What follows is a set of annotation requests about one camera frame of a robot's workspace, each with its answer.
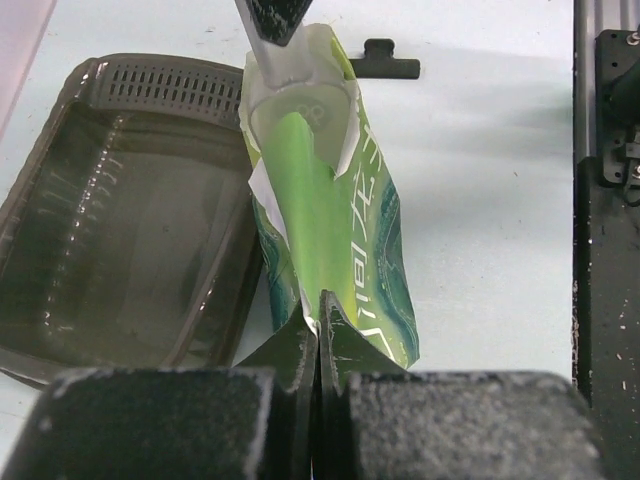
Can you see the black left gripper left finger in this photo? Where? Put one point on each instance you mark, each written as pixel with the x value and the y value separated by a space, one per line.
pixel 250 421

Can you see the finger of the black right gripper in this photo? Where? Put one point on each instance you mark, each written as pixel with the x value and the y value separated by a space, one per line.
pixel 276 21

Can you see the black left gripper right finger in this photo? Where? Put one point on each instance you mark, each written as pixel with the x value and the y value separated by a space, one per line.
pixel 379 421

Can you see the clear plastic scoop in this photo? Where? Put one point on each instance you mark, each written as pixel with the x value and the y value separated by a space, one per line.
pixel 304 78

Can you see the black bag clip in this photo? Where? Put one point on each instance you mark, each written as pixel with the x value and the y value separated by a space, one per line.
pixel 378 62

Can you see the green litter bag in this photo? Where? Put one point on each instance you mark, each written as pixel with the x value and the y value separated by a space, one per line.
pixel 327 210

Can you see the dark grey litter box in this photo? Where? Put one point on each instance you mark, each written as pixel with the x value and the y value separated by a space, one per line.
pixel 128 238

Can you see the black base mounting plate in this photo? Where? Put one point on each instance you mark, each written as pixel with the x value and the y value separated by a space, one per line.
pixel 606 223

